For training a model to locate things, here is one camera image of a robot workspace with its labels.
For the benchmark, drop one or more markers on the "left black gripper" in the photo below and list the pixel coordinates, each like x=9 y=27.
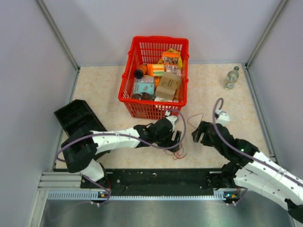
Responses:
x=170 y=143

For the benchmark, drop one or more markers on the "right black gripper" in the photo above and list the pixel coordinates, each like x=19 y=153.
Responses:
x=201 y=128

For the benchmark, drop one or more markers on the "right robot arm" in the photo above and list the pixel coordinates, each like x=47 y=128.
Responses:
x=250 y=168

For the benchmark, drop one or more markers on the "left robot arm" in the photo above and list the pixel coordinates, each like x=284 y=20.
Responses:
x=80 y=148

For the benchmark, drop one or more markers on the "brown cardboard box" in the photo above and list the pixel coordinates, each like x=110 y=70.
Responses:
x=168 y=85

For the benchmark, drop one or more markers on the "brown wrapped package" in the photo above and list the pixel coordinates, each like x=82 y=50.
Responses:
x=143 y=96

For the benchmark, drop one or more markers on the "clear glass bottle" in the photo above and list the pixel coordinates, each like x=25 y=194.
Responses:
x=231 y=78

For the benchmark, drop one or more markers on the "teal tissue box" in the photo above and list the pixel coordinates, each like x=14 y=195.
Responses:
x=146 y=84

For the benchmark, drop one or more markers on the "pink white packet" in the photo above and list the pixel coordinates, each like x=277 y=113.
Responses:
x=173 y=69

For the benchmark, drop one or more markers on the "yellow bag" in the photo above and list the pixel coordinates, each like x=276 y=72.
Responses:
x=180 y=62

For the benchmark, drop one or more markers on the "striped sponge pack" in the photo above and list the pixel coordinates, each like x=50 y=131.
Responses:
x=155 y=70

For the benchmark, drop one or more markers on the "orange snack box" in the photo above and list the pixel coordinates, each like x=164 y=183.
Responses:
x=170 y=58

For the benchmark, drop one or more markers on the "orange black bottle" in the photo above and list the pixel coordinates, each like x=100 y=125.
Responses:
x=140 y=71

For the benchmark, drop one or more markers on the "red plastic basket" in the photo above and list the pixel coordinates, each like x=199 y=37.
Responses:
x=155 y=78

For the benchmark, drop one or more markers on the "black divided tray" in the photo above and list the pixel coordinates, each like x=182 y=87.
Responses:
x=76 y=115

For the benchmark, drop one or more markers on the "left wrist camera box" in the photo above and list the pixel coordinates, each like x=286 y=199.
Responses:
x=171 y=118

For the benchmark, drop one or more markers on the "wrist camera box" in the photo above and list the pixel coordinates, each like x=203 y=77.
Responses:
x=171 y=118
x=222 y=118

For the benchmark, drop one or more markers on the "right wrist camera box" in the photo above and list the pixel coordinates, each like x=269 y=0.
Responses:
x=222 y=118

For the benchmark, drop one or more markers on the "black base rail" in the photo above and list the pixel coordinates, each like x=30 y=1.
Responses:
x=166 y=182

